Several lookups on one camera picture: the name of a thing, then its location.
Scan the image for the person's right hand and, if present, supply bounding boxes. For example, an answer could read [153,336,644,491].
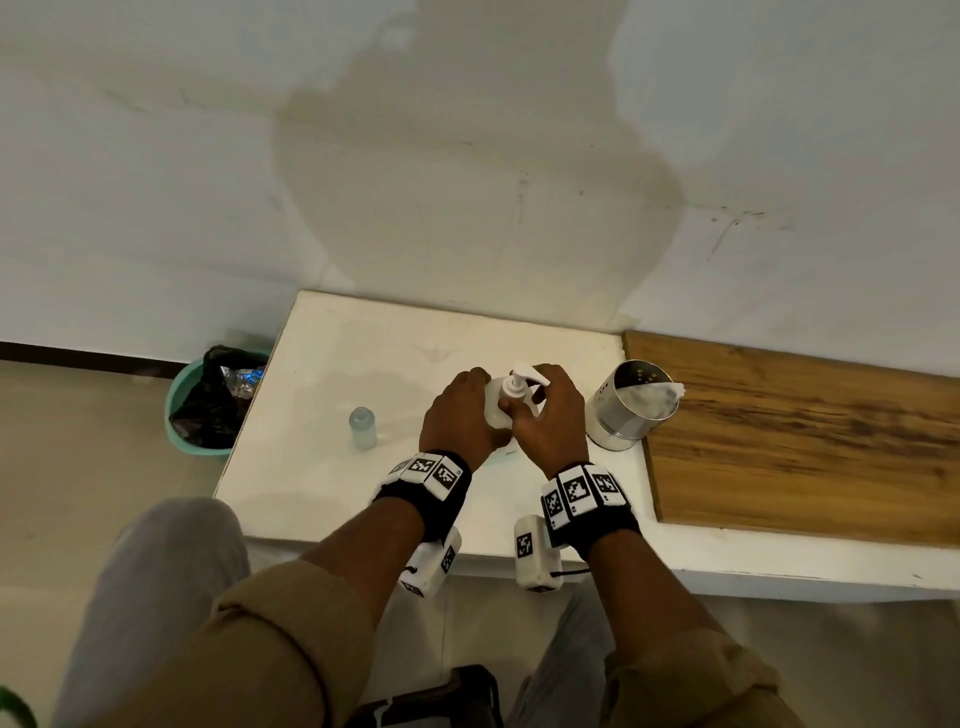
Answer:
[498,363,591,480]

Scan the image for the person's left hand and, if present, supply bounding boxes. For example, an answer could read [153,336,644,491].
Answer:
[418,367,515,472]

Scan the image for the white pump bottle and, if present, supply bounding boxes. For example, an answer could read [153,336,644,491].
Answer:
[483,362,552,451]

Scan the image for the person's left forearm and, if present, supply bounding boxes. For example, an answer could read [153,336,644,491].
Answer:
[298,495,427,631]

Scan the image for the person's right forearm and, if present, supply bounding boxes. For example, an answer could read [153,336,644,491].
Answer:
[585,529,714,665]

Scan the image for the metal cylindrical holder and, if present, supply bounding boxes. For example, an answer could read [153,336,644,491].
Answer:
[584,360,681,453]

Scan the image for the black marker wristband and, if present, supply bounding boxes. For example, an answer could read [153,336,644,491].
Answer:
[540,462,642,562]
[372,450,473,543]

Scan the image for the grey trouser leg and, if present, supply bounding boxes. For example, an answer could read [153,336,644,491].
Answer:
[51,497,253,728]
[504,577,618,728]

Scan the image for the black trash bag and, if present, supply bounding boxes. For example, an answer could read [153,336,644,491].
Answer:
[169,344,269,451]

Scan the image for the wooden board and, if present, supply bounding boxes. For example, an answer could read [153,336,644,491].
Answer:
[621,330,960,549]

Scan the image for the green waste bin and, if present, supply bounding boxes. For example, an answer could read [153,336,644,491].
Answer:
[164,348,273,459]

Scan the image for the olive sleeve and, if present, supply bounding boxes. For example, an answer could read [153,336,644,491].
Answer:
[600,627,807,728]
[90,559,376,728]

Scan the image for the green object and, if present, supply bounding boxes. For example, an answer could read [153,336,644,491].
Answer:
[0,685,39,728]

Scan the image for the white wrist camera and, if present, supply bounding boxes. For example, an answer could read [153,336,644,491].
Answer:
[399,526,463,600]
[513,515,565,594]

